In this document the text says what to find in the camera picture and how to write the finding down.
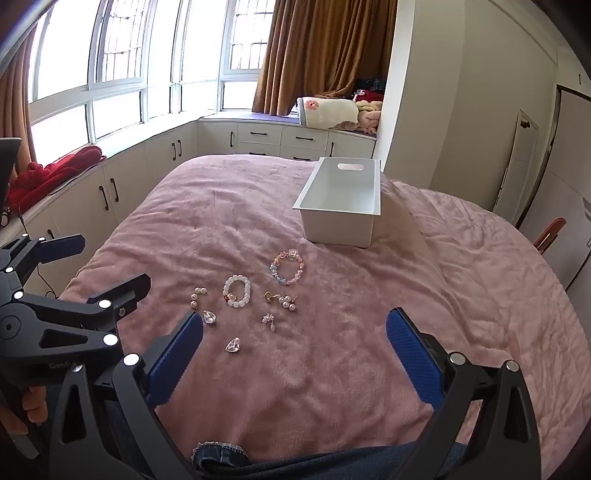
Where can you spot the narrow brown curtain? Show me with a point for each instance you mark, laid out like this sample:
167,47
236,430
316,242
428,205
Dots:
16,106

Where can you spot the pearl cluster earring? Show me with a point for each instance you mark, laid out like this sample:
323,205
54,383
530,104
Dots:
288,303

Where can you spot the red knitted blanket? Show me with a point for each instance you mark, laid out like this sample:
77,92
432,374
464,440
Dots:
51,173

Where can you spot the white window-seat cabinet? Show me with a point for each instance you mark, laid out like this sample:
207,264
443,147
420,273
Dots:
152,157

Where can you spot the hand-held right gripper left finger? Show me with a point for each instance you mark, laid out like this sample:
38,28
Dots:
178,360

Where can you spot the small gold earring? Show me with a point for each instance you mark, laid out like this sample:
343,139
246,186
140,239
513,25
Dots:
268,295

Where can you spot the white panel door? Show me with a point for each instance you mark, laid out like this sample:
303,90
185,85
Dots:
517,161

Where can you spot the large bay window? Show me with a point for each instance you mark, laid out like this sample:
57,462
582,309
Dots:
138,60

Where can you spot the red clothes pile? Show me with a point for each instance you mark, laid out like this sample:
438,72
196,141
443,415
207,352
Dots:
369,94

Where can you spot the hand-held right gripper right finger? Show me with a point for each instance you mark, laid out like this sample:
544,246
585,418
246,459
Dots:
415,360

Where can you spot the white plastic storage bin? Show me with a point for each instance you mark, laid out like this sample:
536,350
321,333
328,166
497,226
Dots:
341,194

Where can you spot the white wardrobe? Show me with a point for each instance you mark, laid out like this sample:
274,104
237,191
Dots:
570,184

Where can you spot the silver flower earring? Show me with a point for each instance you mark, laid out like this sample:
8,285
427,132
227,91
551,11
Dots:
268,318

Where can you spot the pearl drop earring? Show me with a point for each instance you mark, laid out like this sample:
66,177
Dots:
199,291

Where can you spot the pink bed blanket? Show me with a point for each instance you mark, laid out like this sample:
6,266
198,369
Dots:
323,392

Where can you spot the dark screen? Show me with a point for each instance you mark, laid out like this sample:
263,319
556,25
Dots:
9,166

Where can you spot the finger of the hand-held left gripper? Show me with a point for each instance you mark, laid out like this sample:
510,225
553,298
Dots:
124,290
60,247

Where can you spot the clear heart crystal pendant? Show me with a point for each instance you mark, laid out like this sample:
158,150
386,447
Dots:
233,345
209,317

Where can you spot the person's left hand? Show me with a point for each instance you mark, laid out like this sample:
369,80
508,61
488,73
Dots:
34,406

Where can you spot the wide brown curtain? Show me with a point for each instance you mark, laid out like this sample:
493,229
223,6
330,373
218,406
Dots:
323,46

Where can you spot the pink fleece blanket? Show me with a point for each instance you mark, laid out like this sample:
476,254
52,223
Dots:
368,119

